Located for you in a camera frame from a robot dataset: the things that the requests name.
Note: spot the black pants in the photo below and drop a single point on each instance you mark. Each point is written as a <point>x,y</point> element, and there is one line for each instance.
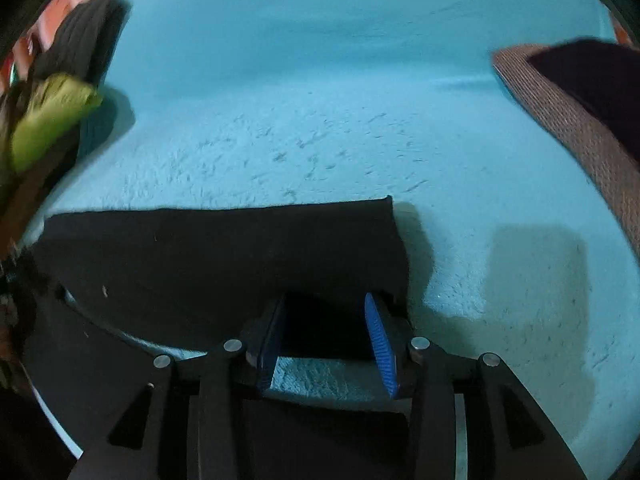
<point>215,255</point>

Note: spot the black puffer jacket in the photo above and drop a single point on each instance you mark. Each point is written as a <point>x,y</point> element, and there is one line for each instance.
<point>82,35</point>

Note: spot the dark cloth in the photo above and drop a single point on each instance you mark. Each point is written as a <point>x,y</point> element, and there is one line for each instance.
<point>595,85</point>

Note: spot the teal fleece blanket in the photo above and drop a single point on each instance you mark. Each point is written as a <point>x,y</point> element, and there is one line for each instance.
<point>325,110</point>

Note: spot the brown knitted cushion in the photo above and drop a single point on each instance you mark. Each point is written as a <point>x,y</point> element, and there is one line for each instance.
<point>575,125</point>

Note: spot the yellow-green jacket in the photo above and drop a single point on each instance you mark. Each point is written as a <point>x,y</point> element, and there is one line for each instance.
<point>45,115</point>

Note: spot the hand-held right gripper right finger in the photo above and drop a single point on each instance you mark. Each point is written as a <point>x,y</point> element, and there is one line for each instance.
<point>382,347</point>

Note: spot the wooden bed frame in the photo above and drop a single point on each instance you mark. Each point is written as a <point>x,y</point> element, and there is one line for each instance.
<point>35,195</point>

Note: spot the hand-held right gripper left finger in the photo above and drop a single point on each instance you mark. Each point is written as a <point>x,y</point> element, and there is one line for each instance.
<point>270,352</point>

